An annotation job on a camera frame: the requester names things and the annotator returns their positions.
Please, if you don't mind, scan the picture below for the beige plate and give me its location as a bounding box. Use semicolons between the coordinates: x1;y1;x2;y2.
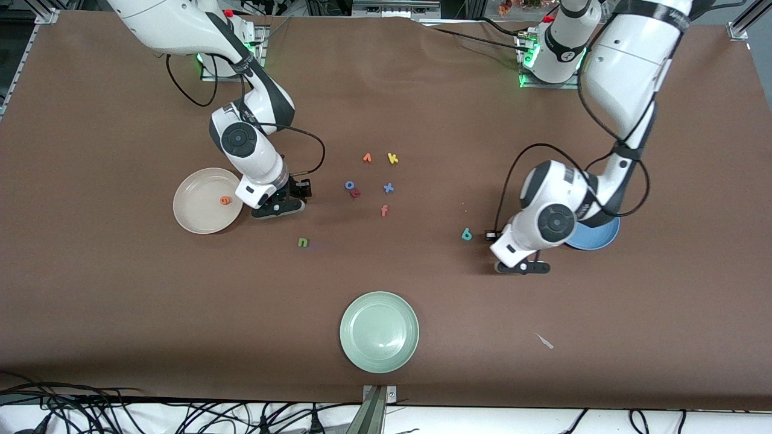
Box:
172;168;245;234

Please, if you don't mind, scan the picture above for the blue plate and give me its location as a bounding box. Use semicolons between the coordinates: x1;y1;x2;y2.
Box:
564;216;621;251

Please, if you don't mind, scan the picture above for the pale green plate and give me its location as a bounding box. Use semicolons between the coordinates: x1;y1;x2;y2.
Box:
339;291;420;374

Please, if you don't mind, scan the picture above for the silver metal box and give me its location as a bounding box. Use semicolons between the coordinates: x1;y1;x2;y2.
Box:
353;0;441;17

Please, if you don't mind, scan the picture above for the orange brown object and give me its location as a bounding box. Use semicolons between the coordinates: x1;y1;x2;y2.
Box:
498;0;543;16

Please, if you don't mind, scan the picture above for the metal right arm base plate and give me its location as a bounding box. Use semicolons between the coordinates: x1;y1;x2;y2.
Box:
199;24;267;83

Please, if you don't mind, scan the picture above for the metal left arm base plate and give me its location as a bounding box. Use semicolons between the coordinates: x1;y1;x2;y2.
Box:
517;30;583;90

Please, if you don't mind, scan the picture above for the right base cable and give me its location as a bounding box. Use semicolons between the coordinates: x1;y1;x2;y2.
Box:
264;17;291;42

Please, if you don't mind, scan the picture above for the black left base cable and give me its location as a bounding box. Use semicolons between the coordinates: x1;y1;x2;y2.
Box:
422;21;531;52

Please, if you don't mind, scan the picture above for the metal table edge bracket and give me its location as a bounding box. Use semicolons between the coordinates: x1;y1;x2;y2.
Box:
347;385;399;434

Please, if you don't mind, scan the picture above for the aluminium frame rail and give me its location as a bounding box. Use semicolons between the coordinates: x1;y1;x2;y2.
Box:
727;0;772;42
0;0;82;118

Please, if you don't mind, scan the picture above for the black cable tangle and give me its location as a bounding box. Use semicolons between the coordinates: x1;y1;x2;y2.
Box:
0;371;362;434

